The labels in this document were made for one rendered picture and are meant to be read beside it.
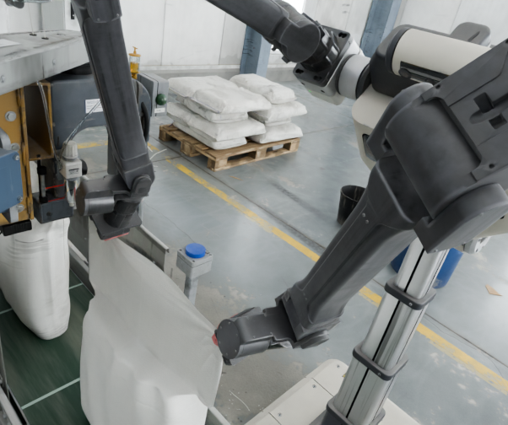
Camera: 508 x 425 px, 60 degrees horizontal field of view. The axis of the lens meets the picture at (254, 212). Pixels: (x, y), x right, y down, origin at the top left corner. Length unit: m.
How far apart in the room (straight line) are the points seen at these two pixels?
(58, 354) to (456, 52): 1.45
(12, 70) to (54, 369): 1.05
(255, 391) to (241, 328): 1.46
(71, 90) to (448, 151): 0.84
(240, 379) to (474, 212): 1.86
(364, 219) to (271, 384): 1.76
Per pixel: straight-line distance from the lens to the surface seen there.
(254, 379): 2.12
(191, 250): 1.31
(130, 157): 0.84
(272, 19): 0.83
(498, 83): 0.33
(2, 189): 0.77
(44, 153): 1.06
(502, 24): 8.84
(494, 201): 0.32
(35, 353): 1.68
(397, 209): 0.35
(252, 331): 0.63
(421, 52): 0.72
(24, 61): 0.86
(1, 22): 3.86
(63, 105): 1.03
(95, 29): 0.70
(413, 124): 0.33
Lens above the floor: 1.61
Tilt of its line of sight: 29 degrees down
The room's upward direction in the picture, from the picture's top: 12 degrees clockwise
